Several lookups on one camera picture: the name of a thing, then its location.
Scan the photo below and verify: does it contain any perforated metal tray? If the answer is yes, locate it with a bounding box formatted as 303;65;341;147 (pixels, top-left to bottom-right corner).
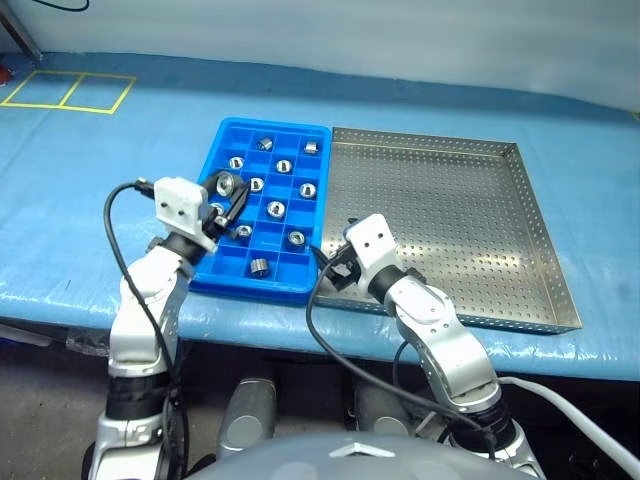
315;125;584;335

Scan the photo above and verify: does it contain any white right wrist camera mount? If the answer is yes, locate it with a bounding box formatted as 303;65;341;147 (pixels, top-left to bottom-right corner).
343;213;401;301

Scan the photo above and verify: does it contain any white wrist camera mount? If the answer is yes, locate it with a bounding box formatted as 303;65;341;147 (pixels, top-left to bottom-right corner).
343;213;401;301
152;175;219;256

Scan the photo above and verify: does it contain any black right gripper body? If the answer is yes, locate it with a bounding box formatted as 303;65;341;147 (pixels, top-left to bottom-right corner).
324;244;362;293

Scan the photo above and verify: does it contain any grey cable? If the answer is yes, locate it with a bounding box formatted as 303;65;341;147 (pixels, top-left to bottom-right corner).
498;376;640;452

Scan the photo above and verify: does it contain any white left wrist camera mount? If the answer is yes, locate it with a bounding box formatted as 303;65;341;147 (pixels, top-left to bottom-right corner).
152;175;219;256

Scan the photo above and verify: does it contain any grey rounded robot part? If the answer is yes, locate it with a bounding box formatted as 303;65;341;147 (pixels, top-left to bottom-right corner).
353;378;427;444
217;378;279;459

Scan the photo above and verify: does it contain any thin black cable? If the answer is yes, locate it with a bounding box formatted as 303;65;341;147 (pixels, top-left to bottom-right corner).
39;0;92;12

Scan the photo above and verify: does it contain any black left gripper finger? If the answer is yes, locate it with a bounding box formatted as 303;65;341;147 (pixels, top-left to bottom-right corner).
216;183;251;227
199;169;229;197

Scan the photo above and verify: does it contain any blue compartment tray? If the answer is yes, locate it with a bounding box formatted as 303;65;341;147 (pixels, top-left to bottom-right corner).
189;117;333;307

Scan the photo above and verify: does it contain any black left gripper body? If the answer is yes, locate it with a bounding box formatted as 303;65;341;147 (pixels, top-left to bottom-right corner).
201;192;235;242

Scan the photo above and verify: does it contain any metal frame post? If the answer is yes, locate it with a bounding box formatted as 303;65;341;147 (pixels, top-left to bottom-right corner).
0;0;44;63

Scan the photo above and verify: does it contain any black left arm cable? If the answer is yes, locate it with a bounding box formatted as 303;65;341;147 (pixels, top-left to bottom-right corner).
102;178;189;480

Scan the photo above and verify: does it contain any grey robot torso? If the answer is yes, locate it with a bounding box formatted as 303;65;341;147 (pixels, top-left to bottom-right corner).
183;431;537;480

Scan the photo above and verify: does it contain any blue table cover sheet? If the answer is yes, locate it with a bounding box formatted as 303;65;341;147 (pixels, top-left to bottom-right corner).
0;49;640;387

